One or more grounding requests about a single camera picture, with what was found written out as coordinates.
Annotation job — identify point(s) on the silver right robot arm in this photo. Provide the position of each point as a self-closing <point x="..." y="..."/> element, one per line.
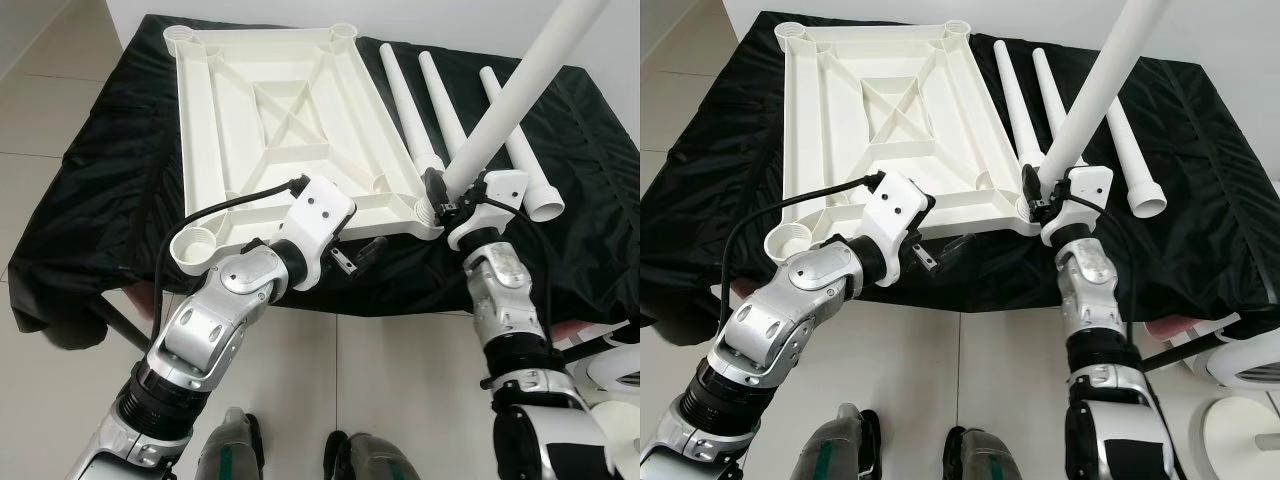
<point x="1090" y="300"/>
<point x="500" y="300"/>

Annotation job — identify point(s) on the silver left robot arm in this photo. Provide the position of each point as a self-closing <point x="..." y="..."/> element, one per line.
<point x="210" y="330"/>
<point x="800" y="320"/>

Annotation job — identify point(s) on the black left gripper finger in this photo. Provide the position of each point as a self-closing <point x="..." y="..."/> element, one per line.
<point x="956" y="250"/>
<point x="370" y="252"/>

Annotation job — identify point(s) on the white plastic children table top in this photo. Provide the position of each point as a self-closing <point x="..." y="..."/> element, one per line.
<point x="840" y="160"/>
<point x="230" y="170"/>

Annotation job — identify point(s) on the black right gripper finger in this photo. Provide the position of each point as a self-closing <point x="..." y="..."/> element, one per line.
<point x="1032" y="187"/>
<point x="436" y="190"/>

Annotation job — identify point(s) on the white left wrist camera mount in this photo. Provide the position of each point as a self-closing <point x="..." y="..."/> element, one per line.
<point x="320" y="205"/>
<point x="900" y="200"/>

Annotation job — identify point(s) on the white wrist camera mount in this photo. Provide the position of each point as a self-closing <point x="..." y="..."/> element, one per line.
<point x="508" y="185"/>
<point x="900" y="200"/>
<point x="1092" y="182"/>
<point x="320" y="205"/>

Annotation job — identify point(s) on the white dome-shaped appliance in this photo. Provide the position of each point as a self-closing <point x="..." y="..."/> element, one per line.
<point x="620" y="372"/>
<point x="1240" y="365"/>

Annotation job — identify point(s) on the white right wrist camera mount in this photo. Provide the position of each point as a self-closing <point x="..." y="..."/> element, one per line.
<point x="1092" y="182"/>
<point x="508" y="185"/>

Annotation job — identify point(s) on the black metal table leg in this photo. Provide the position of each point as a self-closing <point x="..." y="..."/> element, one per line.
<point x="590" y="345"/>
<point x="1190" y="350"/>
<point x="120" y="325"/>

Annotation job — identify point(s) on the grey left robot leg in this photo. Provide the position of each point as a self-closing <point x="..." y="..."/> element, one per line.
<point x="230" y="450"/>
<point x="845" y="450"/>

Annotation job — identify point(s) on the black cloth table cover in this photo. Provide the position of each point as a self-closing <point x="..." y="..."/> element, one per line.
<point x="1200" y="270"/>
<point x="580" y="270"/>

